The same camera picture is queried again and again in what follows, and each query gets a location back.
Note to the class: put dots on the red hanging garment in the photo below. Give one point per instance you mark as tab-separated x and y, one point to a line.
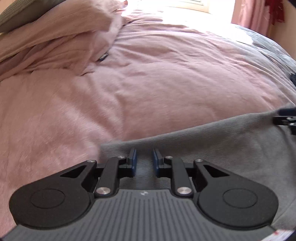
275	10

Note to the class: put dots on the bed with pink sheet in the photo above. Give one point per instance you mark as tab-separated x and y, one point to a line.
161	92

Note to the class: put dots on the grey blanket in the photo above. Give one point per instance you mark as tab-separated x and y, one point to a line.
272	51

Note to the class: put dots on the window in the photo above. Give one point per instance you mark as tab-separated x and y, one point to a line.
201	2

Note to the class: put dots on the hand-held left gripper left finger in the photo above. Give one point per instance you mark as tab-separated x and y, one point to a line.
133	162

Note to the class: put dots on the pink curtain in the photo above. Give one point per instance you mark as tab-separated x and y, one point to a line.
249	14

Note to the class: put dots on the pink pillow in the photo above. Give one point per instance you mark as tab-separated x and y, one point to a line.
57	60
69	18

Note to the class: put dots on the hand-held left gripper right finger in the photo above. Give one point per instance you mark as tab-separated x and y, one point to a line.
156	162

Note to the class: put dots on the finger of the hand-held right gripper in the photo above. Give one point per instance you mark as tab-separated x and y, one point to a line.
285	119

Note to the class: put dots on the grey plaid pillow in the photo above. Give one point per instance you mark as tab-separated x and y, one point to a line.
13	18

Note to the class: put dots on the grey sweater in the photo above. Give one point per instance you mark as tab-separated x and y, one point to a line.
231	143

